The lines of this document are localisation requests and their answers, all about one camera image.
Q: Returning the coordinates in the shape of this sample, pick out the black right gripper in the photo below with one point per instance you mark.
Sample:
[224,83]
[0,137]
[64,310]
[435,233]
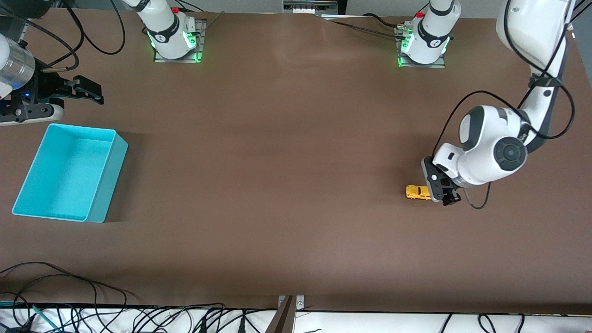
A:
[47,85]

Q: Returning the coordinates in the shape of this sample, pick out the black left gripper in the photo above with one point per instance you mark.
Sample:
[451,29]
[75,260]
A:
[451,196]

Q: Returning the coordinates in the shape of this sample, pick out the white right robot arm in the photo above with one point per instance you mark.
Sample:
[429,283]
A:
[166,27]

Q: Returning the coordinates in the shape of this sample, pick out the yellow beetle toy car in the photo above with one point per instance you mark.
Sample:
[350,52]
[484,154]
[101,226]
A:
[416,192]

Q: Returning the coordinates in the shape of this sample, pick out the grey metal bar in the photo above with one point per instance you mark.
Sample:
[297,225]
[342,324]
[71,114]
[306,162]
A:
[283,319]

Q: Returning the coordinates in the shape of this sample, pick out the teal plastic bin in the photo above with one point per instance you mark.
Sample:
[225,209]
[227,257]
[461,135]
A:
[69,171]

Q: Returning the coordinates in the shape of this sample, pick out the small metal bracket plate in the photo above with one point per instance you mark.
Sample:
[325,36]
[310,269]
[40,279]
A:
[300,301]

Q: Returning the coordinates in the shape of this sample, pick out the grey metal rail fixture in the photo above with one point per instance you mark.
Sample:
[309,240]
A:
[310,7]

